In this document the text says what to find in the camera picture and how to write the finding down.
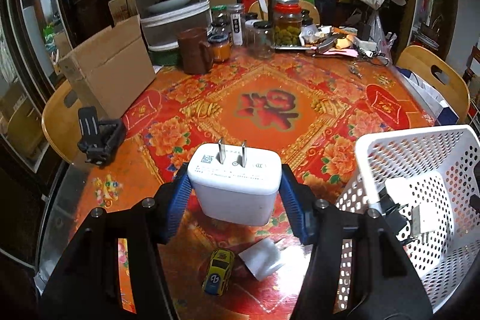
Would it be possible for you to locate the large white charger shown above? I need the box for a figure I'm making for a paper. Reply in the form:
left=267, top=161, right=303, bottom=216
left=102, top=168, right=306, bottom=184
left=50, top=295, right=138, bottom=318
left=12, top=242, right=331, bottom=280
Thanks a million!
left=187, top=138, right=283, bottom=227

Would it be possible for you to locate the yellow toy car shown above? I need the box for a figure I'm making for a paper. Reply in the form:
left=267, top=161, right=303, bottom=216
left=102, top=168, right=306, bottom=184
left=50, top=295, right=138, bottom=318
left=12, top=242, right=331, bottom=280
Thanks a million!
left=202, top=248, right=236, bottom=296

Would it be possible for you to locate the white perforated plastic basket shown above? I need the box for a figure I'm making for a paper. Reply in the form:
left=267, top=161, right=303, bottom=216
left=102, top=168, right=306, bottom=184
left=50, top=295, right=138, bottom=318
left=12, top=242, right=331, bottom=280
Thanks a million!
left=333, top=124, right=480, bottom=313

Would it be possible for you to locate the open cardboard box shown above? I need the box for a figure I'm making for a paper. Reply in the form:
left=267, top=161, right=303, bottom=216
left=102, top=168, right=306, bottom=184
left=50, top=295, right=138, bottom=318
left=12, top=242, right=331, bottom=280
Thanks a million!
left=57, top=14, right=157, bottom=120

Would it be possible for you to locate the pile of paper scraps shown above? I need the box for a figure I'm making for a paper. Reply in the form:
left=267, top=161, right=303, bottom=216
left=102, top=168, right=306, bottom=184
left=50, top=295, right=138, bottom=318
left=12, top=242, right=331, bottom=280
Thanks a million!
left=302, top=25, right=361, bottom=56

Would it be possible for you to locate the pickle jar with red lid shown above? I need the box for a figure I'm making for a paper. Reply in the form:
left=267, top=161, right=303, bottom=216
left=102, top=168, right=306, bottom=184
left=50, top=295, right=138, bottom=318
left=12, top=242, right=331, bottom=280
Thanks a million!
left=273, top=3, right=303, bottom=47

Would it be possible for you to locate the white cube charger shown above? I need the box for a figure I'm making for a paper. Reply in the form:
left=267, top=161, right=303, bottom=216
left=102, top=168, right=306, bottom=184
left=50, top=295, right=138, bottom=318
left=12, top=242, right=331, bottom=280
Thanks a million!
left=384, top=175, right=413, bottom=206

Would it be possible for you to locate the clear jar with black lid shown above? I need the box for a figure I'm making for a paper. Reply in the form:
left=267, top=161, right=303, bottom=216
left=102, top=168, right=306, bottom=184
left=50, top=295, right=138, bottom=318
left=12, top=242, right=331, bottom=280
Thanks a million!
left=251, top=21, right=275, bottom=60

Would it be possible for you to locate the white paper bag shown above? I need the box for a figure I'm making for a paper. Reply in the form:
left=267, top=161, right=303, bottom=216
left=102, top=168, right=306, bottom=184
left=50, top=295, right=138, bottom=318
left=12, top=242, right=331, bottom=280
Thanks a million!
left=399, top=67, right=460, bottom=126

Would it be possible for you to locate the small orange jar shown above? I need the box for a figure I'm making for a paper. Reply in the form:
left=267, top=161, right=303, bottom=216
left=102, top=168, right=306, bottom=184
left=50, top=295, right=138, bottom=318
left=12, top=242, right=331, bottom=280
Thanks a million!
left=207, top=35, right=232, bottom=63

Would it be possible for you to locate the clear jar with white label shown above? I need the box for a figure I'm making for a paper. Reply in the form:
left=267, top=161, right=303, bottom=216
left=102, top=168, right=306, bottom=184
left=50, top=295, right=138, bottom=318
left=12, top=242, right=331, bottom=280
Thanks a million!
left=227, top=4, right=246, bottom=46

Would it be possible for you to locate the small white charger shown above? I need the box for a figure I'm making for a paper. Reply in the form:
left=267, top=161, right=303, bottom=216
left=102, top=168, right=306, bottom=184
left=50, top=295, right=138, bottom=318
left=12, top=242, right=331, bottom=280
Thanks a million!
left=238, top=238, right=286, bottom=282

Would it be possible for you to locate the black phone holder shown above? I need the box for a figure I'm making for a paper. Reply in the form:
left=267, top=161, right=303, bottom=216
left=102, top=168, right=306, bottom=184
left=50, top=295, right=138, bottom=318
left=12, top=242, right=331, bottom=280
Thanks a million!
left=77, top=106, right=127, bottom=167

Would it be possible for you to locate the red printed tablecloth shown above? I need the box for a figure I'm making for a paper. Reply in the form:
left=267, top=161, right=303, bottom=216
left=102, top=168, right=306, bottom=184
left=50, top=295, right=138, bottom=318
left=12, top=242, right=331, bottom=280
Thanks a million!
left=80, top=50, right=447, bottom=320

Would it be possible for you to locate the small clear jar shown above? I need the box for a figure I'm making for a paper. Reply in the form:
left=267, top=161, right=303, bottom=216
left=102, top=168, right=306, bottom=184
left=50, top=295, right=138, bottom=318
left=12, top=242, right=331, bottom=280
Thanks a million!
left=211, top=5, right=229, bottom=37

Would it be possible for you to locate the brown mug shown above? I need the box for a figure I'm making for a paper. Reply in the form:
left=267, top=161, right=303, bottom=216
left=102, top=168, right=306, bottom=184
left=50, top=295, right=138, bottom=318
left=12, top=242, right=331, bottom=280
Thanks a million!
left=177, top=28, right=214, bottom=75

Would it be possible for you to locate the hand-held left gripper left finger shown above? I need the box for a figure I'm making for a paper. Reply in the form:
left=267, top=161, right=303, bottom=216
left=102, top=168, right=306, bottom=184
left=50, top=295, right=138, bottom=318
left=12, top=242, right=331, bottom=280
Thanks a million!
left=37, top=163, right=196, bottom=320

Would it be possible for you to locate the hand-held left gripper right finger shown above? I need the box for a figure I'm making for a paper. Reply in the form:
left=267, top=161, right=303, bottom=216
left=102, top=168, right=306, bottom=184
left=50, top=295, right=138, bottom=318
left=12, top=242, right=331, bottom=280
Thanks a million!
left=279, top=163, right=437, bottom=320

